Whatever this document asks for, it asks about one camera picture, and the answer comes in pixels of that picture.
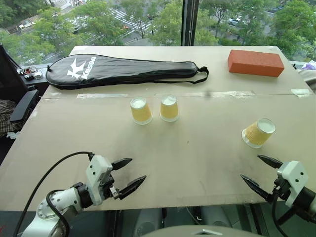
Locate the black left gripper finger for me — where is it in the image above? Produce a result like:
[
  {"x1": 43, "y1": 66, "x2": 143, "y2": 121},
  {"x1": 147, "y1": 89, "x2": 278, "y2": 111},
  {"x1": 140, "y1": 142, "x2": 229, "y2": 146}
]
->
[
  {"x1": 118, "y1": 175, "x2": 147, "y2": 200},
  {"x1": 111, "y1": 158, "x2": 133, "y2": 171}
]

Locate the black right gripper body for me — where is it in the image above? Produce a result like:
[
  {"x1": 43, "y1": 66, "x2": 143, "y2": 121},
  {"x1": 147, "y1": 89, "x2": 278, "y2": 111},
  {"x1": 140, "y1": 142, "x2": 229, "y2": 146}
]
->
[{"x1": 271, "y1": 177, "x2": 293, "y2": 201}]

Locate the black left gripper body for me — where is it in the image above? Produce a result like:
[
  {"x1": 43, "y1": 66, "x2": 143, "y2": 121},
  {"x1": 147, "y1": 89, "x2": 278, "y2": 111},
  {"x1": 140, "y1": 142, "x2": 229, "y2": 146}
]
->
[{"x1": 99, "y1": 169, "x2": 123, "y2": 201}]

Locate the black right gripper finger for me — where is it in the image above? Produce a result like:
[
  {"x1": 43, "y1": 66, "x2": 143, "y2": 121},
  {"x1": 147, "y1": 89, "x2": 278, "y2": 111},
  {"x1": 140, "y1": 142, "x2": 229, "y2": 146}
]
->
[
  {"x1": 257, "y1": 155, "x2": 283, "y2": 170},
  {"x1": 240, "y1": 174, "x2": 275, "y2": 204}
]

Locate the yellow ribbed paper cup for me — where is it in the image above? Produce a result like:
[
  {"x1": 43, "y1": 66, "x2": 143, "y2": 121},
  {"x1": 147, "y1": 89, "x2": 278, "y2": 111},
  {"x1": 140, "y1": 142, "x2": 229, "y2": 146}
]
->
[
  {"x1": 129, "y1": 97, "x2": 154, "y2": 126},
  {"x1": 241, "y1": 117, "x2": 277, "y2": 150},
  {"x1": 159, "y1": 93, "x2": 180, "y2": 123}
]

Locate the grey rounded shape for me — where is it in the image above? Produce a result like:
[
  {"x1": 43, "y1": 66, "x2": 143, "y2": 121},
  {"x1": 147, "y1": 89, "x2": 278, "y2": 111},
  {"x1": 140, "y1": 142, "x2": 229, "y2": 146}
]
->
[
  {"x1": 199, "y1": 206, "x2": 238, "y2": 229},
  {"x1": 132, "y1": 208, "x2": 164, "y2": 237}
]

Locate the clear tape strip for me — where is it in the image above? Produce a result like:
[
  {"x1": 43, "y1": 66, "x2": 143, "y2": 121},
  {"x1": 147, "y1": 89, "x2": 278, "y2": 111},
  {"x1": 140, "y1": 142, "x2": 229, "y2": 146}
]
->
[
  {"x1": 77, "y1": 93, "x2": 129, "y2": 99},
  {"x1": 290, "y1": 88, "x2": 313, "y2": 98},
  {"x1": 204, "y1": 90, "x2": 258, "y2": 98}
]

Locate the grey rounded robot torso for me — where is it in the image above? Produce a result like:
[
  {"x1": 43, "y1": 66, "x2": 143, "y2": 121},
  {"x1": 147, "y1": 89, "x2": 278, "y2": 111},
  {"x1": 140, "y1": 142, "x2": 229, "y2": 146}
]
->
[{"x1": 140, "y1": 224, "x2": 250, "y2": 237}]

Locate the black Kason racket bag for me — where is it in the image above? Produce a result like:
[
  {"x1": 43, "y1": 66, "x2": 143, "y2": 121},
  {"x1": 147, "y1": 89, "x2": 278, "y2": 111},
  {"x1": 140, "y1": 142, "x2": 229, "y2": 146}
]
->
[{"x1": 45, "y1": 54, "x2": 210, "y2": 90}]

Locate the purple and white bag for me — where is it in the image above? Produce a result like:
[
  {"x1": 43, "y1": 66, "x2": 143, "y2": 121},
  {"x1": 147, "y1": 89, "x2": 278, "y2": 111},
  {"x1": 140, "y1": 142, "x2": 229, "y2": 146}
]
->
[{"x1": 297, "y1": 61, "x2": 316, "y2": 95}]

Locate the orange brick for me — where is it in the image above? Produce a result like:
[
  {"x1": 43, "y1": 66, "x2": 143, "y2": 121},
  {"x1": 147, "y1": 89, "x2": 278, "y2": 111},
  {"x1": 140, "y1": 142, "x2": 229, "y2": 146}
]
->
[{"x1": 227, "y1": 49, "x2": 285, "y2": 79}]

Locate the black chair armrest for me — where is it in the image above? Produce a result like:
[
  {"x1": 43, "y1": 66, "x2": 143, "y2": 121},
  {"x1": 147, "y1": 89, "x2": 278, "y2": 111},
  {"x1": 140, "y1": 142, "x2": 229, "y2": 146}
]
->
[{"x1": 9, "y1": 89, "x2": 40, "y2": 123}]

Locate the dark plaid cloth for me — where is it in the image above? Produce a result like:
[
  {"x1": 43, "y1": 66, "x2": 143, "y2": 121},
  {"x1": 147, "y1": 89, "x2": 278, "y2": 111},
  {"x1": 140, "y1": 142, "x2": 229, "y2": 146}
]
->
[{"x1": 0, "y1": 99, "x2": 26, "y2": 138}]

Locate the black chair backrest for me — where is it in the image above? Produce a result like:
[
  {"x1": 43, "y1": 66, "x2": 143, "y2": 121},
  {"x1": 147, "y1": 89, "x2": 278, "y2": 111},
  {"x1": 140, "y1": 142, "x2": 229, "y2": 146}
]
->
[{"x1": 0, "y1": 43, "x2": 29, "y2": 102}]

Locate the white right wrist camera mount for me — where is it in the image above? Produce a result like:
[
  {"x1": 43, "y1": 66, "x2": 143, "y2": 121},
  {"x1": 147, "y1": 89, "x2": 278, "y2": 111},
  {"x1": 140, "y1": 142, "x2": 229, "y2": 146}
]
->
[{"x1": 276, "y1": 160, "x2": 310, "y2": 208}]

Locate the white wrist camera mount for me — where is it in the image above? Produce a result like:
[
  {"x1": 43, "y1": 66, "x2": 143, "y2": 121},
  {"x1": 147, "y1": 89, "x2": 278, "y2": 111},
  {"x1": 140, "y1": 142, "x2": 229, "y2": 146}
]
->
[
  {"x1": 276, "y1": 160, "x2": 310, "y2": 208},
  {"x1": 85, "y1": 155, "x2": 115, "y2": 206}
]

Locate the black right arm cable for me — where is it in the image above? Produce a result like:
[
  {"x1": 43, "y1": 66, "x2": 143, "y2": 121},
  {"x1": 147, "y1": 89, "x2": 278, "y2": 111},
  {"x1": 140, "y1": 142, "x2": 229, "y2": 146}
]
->
[{"x1": 271, "y1": 184, "x2": 301, "y2": 237}]

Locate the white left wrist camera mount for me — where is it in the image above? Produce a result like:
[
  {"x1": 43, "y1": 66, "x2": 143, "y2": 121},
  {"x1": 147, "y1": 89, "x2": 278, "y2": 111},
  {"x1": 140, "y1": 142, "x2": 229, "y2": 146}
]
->
[{"x1": 85, "y1": 155, "x2": 115, "y2": 206}]

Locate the small electronics with wires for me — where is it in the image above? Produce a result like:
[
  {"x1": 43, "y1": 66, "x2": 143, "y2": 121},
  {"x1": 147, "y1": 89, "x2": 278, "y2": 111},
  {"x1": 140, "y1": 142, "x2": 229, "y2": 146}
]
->
[{"x1": 16, "y1": 66, "x2": 45, "y2": 81}]

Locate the dark window frame post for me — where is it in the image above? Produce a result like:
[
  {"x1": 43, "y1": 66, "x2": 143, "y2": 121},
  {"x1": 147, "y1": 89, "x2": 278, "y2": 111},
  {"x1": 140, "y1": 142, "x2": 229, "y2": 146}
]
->
[{"x1": 180, "y1": 0, "x2": 201, "y2": 47}]

